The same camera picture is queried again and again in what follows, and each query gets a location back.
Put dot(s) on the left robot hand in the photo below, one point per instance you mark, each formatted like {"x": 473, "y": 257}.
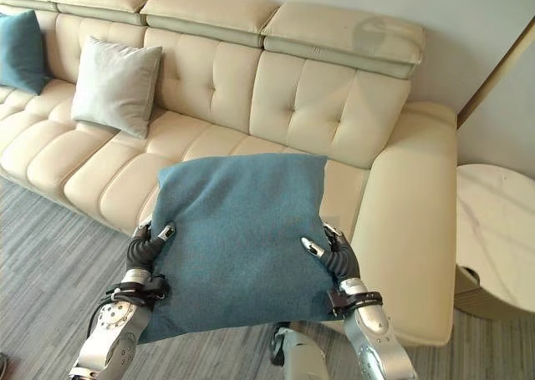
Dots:
{"x": 140, "y": 252}

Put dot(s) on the light grey cushion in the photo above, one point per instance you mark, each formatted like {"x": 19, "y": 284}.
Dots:
{"x": 115, "y": 85}

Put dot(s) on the silver robot leg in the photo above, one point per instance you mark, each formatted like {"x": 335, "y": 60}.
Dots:
{"x": 299, "y": 353}

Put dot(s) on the cream leather sofa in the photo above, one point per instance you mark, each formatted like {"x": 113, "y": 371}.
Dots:
{"x": 251, "y": 92}

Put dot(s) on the white marble round side table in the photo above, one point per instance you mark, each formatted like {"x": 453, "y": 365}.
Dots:
{"x": 497, "y": 234}

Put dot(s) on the small teal cushion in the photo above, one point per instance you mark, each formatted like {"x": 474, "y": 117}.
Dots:
{"x": 20, "y": 50}

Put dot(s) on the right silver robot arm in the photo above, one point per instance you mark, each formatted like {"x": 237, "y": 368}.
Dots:
{"x": 374, "y": 330}

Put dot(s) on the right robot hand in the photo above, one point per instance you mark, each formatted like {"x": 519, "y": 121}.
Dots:
{"x": 339, "y": 259}

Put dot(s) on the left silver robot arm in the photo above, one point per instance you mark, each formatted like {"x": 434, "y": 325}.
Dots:
{"x": 113, "y": 327}

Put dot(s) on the beige wall trim strip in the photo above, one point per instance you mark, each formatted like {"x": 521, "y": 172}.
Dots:
{"x": 495, "y": 69}

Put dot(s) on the large teal cushion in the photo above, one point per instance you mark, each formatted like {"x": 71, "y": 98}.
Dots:
{"x": 240, "y": 242}

